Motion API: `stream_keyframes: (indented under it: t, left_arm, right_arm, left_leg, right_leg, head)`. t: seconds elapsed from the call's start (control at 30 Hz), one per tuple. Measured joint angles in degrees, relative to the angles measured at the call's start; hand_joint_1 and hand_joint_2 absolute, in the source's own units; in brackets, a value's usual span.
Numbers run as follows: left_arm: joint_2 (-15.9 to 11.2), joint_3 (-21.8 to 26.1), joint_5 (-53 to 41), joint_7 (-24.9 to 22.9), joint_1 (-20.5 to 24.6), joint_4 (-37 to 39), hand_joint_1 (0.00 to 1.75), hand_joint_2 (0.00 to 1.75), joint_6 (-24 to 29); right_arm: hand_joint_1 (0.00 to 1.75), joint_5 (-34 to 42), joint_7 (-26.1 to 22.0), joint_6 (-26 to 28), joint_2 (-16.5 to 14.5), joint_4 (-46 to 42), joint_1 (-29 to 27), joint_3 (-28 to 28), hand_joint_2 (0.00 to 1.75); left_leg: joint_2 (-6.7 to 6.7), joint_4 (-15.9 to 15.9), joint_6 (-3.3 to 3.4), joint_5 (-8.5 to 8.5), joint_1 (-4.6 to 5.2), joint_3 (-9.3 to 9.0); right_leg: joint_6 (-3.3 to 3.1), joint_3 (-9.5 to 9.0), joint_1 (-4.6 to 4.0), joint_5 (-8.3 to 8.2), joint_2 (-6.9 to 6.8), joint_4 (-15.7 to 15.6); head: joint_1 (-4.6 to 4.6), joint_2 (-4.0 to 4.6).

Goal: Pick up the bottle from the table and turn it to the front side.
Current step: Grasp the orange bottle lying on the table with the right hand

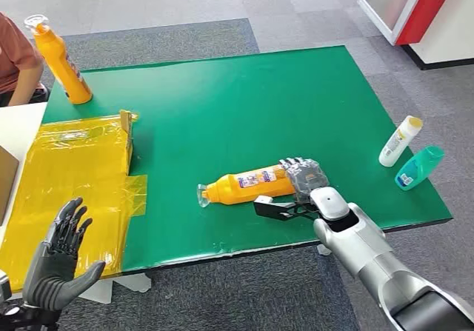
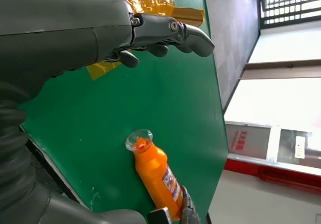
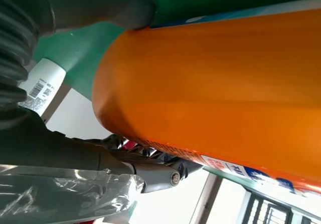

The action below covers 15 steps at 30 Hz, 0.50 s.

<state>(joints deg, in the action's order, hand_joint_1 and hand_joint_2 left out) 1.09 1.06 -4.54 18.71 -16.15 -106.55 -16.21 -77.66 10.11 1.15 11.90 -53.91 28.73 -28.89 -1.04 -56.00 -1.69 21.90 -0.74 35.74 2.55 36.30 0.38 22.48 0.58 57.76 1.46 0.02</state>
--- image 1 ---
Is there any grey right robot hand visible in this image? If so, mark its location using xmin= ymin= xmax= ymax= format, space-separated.
xmin=279 ymin=157 xmax=330 ymax=204

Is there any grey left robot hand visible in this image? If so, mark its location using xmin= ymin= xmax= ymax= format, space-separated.
xmin=22 ymin=197 xmax=106 ymax=313

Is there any orange bottle with clear cap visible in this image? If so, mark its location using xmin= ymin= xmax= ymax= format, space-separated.
xmin=23 ymin=14 xmax=94 ymax=106
xmin=196 ymin=164 xmax=297 ymax=209

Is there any white bottle with yellow cap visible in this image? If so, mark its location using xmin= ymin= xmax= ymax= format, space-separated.
xmin=378 ymin=115 xmax=424 ymax=168

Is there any teal translucent bottle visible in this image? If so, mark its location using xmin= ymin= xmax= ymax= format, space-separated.
xmin=394 ymin=145 xmax=445 ymax=192

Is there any green table mat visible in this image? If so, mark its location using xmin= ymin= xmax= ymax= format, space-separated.
xmin=42 ymin=44 xmax=454 ymax=275

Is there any yellow taped cardboard box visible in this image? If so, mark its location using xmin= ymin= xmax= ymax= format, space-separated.
xmin=0 ymin=110 xmax=149 ymax=293

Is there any brown cardboard sheet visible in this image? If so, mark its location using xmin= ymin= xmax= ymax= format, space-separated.
xmin=0 ymin=145 xmax=20 ymax=227

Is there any white side table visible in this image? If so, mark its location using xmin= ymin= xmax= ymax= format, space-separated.
xmin=0 ymin=101 xmax=48 ymax=244

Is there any red and white cabinet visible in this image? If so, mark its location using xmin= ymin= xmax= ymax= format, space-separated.
xmin=344 ymin=0 xmax=474 ymax=71

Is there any person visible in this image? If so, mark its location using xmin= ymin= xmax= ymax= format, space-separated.
xmin=0 ymin=12 xmax=50 ymax=108

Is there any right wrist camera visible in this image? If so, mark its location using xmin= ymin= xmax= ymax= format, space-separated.
xmin=253 ymin=195 xmax=320 ymax=222

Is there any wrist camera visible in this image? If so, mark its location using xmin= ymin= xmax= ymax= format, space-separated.
xmin=253 ymin=195 xmax=320 ymax=222
xmin=0 ymin=270 xmax=12 ymax=304

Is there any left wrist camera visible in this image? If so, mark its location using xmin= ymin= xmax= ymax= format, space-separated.
xmin=0 ymin=270 xmax=12 ymax=304

